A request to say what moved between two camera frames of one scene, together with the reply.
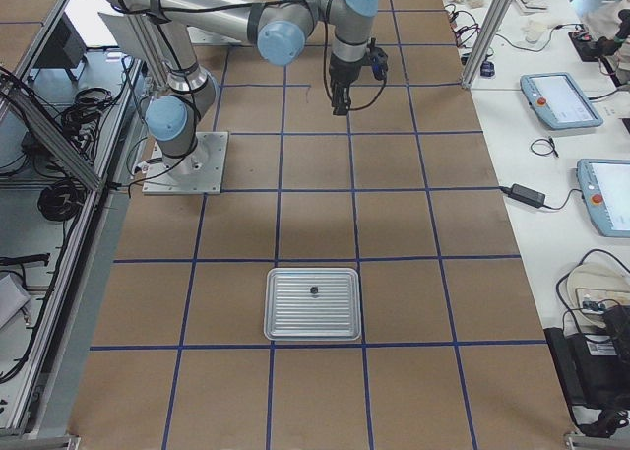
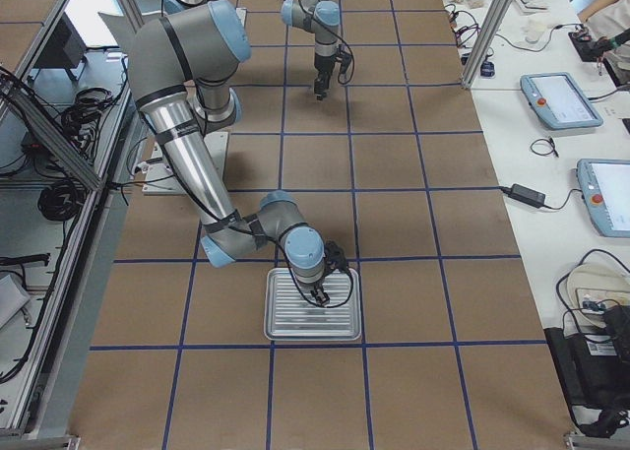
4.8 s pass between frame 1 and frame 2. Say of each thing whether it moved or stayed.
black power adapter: stayed
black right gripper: moved
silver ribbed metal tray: stayed
